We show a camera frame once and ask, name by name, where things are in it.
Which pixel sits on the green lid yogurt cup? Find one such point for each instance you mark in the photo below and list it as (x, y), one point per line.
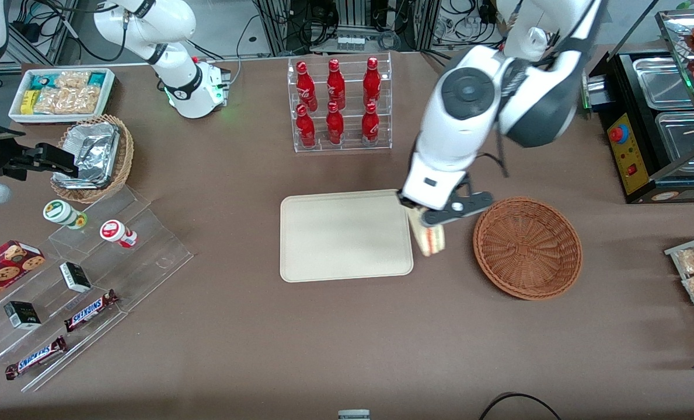
(60, 213)

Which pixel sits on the red cola bottle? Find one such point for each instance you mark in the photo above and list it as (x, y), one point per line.
(335, 84)
(307, 87)
(370, 125)
(306, 128)
(372, 81)
(335, 125)

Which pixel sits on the stacked aluminium foil trays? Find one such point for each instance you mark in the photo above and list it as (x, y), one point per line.
(90, 151)

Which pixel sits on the triangle sandwich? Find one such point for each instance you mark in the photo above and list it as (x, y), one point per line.
(432, 242)

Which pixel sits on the white power strip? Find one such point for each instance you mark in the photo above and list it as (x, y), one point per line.
(350, 42)

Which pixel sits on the small black box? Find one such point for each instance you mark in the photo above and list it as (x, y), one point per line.
(76, 277)
(23, 315)

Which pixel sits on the grey metal box device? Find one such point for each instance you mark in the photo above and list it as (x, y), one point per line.
(596, 93)

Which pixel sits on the tan wicker basket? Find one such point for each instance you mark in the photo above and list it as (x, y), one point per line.
(126, 157)

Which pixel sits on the large clear cracker bag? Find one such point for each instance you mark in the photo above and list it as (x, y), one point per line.
(66, 100)

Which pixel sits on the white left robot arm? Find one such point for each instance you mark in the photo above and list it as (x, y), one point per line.
(457, 128)

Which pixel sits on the small clear cracker bag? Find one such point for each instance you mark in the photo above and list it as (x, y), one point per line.
(72, 79)

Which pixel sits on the yellow snack packet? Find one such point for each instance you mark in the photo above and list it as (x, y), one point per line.
(28, 102)

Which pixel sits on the red lid yogurt cup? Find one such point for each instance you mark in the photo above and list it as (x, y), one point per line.
(115, 231)

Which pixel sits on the beige plastic tray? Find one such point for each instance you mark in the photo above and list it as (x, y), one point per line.
(346, 239)

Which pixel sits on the clear acrylic bottle rack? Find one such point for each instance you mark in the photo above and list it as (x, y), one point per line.
(349, 147)

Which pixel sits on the Snickers chocolate bar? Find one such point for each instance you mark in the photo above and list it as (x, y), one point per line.
(90, 311)
(36, 357)

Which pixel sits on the clear acrylic stepped shelf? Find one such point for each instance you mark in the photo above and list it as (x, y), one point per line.
(148, 256)

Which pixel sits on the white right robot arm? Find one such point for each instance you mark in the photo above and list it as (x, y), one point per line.
(177, 87)

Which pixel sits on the steel warmer pan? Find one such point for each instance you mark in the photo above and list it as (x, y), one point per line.
(685, 137)
(662, 81)

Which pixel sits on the red cookie box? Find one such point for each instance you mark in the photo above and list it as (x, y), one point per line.
(2, 268)

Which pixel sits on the brown round wicker basket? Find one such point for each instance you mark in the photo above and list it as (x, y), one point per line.
(527, 248)

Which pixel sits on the grey device edge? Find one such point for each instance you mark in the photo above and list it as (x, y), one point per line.
(354, 415)

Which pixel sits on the teal snack packet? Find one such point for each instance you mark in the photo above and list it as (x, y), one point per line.
(43, 81)
(97, 79)

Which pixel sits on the aluminium frame post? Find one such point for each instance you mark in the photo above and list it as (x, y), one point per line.
(276, 29)
(422, 23)

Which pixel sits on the black food warmer appliance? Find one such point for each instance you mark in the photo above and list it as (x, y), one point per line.
(630, 151)

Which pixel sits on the white plastic snack bin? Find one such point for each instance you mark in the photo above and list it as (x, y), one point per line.
(60, 119)

